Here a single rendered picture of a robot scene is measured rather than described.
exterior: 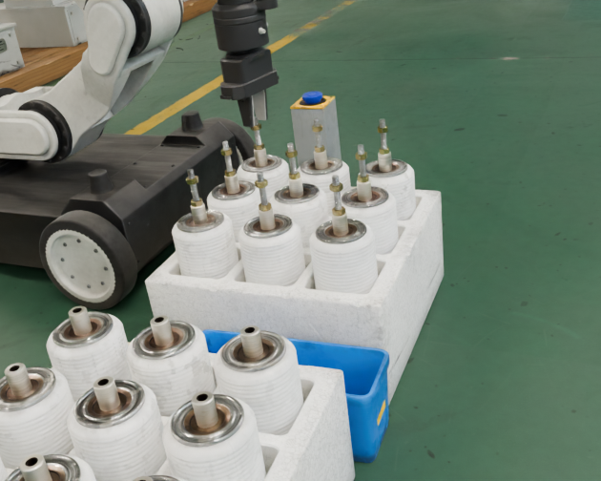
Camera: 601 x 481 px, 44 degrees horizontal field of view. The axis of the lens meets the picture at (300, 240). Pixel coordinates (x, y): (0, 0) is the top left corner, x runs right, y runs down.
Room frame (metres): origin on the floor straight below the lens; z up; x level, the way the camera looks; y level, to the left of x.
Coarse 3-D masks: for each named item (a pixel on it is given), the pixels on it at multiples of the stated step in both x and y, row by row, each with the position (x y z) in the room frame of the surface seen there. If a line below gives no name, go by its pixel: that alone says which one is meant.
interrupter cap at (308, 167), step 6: (306, 162) 1.26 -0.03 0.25; (312, 162) 1.25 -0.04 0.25; (330, 162) 1.24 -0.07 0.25; (336, 162) 1.24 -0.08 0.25; (300, 168) 1.23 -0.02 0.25; (306, 168) 1.23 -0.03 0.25; (312, 168) 1.23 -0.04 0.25; (324, 168) 1.22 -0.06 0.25; (330, 168) 1.21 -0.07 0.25; (336, 168) 1.21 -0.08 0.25; (312, 174) 1.20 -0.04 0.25; (318, 174) 1.20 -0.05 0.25; (324, 174) 1.20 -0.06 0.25
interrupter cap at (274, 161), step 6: (270, 156) 1.31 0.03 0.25; (276, 156) 1.31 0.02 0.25; (246, 162) 1.30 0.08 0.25; (252, 162) 1.29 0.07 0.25; (270, 162) 1.29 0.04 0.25; (276, 162) 1.28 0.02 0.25; (246, 168) 1.27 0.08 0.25; (252, 168) 1.26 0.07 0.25; (258, 168) 1.26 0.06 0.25; (264, 168) 1.26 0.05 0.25; (270, 168) 1.25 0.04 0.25
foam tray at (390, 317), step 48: (432, 192) 1.22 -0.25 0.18; (432, 240) 1.15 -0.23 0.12; (192, 288) 1.00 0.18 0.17; (240, 288) 0.97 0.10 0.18; (288, 288) 0.95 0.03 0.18; (384, 288) 0.91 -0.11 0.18; (432, 288) 1.13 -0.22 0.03; (288, 336) 0.93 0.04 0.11; (336, 336) 0.90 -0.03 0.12; (384, 336) 0.88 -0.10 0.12
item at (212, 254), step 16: (224, 224) 1.05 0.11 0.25; (176, 240) 1.04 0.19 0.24; (192, 240) 1.02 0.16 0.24; (208, 240) 1.03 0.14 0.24; (224, 240) 1.04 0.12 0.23; (192, 256) 1.03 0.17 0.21; (208, 256) 1.02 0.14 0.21; (224, 256) 1.04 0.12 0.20; (192, 272) 1.03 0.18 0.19; (208, 272) 1.02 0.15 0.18; (224, 272) 1.03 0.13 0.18
